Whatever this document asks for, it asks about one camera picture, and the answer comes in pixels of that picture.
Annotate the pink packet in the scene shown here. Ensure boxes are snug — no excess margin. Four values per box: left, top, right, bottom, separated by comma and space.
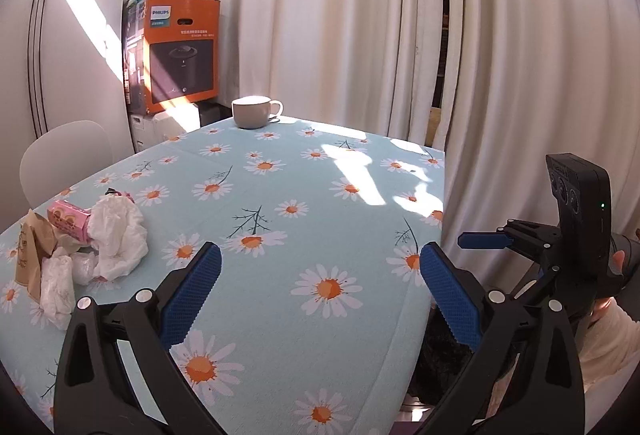
46, 200, 93, 246

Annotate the clear plastic wad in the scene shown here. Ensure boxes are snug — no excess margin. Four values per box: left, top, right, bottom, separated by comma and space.
70, 251, 98, 286

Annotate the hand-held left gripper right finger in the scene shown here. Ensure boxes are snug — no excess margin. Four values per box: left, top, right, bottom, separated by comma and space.
415, 241, 587, 435

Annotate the floral light blue tablecloth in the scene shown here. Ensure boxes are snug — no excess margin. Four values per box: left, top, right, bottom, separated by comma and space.
0, 115, 446, 435

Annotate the orange appliance box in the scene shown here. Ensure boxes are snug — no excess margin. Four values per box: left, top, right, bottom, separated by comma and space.
124, 0, 222, 115

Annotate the person's right hand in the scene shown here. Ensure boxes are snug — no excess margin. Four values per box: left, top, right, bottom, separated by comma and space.
592, 229, 640, 316

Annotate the white wardrobe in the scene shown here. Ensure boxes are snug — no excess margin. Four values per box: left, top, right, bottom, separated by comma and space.
0, 0, 143, 231

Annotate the white cardboard box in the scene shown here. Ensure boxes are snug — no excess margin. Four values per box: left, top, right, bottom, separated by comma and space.
129, 108, 201, 155

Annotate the white plastic wrapper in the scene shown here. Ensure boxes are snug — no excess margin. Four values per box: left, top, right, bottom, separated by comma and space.
39, 255, 77, 331

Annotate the brown paper bag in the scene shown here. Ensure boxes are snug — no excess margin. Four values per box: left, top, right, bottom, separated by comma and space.
12, 209, 68, 303

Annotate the crumpled white plastic bag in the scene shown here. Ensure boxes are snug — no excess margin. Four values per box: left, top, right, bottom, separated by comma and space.
89, 195, 150, 280

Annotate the person's right forearm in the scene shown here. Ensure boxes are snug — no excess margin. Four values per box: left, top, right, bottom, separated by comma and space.
575, 299, 640, 387

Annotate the white chair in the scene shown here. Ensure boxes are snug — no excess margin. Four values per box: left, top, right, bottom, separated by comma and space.
19, 120, 113, 208

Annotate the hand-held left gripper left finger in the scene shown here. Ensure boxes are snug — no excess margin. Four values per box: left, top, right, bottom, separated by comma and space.
52, 241, 223, 435

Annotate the black plastic bag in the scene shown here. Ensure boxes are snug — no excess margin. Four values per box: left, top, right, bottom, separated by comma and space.
410, 305, 521, 408

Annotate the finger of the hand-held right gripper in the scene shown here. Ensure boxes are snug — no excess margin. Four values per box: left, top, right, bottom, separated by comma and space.
510, 263, 551, 302
457, 218, 563, 266

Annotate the white curtain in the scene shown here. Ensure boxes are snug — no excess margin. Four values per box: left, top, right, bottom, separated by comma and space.
182, 0, 446, 151
442, 0, 640, 296

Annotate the white cup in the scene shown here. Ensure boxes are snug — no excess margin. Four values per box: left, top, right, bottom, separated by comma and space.
231, 96, 284, 130

